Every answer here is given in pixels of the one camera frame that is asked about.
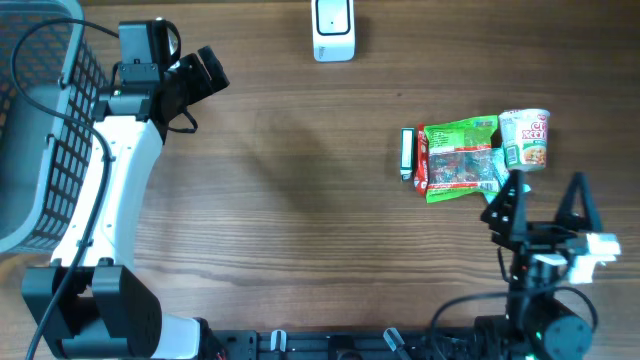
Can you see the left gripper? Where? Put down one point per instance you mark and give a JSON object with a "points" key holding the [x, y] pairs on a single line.
{"points": [[204, 86]]}

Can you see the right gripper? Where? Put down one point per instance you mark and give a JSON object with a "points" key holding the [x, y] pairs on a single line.
{"points": [[534, 237]]}

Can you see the teal wet wipes packet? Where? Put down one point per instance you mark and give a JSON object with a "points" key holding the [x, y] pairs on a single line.
{"points": [[501, 173]]}

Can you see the cup noodles container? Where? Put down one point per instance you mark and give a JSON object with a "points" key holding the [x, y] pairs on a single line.
{"points": [[524, 138]]}

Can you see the green snack bag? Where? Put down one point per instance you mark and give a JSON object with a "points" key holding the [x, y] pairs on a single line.
{"points": [[460, 158]]}

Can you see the red snack packet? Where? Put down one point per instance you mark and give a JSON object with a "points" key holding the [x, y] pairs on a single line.
{"points": [[421, 173]]}

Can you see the small green box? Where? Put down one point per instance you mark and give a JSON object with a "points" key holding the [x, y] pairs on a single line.
{"points": [[407, 153]]}

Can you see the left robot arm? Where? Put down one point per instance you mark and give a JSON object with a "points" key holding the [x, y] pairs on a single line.
{"points": [[88, 302]]}

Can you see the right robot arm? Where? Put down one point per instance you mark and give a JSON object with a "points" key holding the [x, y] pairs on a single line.
{"points": [[535, 323]]}

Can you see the white barcode scanner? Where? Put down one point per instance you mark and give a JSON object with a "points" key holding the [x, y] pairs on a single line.
{"points": [[333, 30]]}

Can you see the grey plastic shopping basket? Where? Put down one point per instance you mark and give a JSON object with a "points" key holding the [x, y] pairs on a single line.
{"points": [[40, 150]]}

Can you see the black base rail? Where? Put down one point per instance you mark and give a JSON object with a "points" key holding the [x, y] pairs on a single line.
{"points": [[450, 343]]}

